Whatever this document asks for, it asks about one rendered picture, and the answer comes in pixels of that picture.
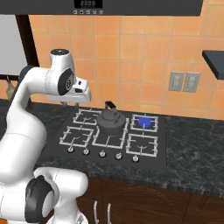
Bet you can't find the grey wall outlet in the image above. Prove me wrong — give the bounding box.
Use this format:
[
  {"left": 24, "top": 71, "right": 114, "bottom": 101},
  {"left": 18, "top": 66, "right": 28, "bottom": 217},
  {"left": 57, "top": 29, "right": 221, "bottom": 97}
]
[
  {"left": 182, "top": 72, "right": 201, "bottom": 94},
  {"left": 168, "top": 71, "right": 185, "bottom": 92}
]

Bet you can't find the yellow oil bottle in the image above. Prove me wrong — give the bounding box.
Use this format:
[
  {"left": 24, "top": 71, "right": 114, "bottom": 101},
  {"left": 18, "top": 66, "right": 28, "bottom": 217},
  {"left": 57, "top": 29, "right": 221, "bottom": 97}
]
[{"left": 5, "top": 75, "right": 16, "bottom": 102}]

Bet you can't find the silver cupboard handle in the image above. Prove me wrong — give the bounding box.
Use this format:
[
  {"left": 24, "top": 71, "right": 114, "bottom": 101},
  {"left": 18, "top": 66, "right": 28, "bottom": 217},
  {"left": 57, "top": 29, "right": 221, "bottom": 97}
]
[
  {"left": 106, "top": 202, "right": 113, "bottom": 224},
  {"left": 93, "top": 199, "right": 99, "bottom": 224}
]

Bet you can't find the black gas hob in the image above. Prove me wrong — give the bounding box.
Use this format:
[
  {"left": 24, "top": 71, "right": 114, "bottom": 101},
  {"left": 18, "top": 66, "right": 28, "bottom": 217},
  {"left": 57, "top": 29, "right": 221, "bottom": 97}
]
[{"left": 43, "top": 108, "right": 168, "bottom": 173}]

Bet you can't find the dark brown cupboard door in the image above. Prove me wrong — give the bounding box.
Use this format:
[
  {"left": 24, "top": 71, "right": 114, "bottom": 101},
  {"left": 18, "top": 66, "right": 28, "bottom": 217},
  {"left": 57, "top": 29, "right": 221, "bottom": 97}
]
[
  {"left": 101, "top": 178, "right": 193, "bottom": 224},
  {"left": 76, "top": 176, "right": 103, "bottom": 224},
  {"left": 181, "top": 192, "right": 224, "bottom": 224}
]

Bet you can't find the dark grey kettle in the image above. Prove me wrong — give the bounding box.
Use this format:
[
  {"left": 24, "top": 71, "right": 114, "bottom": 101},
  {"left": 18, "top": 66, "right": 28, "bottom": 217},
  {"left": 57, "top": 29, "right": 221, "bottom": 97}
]
[{"left": 95, "top": 101, "right": 127, "bottom": 137}]

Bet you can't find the brown cupboard with grey door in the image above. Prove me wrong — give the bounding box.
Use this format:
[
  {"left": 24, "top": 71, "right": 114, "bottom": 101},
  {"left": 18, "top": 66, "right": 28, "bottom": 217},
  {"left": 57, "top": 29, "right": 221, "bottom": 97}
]
[{"left": 0, "top": 14, "right": 40, "bottom": 77}]

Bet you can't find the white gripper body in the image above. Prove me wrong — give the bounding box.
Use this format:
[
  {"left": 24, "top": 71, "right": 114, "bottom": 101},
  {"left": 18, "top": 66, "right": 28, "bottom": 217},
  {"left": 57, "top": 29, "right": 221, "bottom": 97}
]
[{"left": 46, "top": 86, "right": 92, "bottom": 105}]

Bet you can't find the dark grey range hood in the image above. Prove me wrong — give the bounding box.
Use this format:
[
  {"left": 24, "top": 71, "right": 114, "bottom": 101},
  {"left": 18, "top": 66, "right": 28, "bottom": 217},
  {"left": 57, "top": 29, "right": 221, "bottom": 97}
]
[{"left": 0, "top": 0, "right": 204, "bottom": 18}]

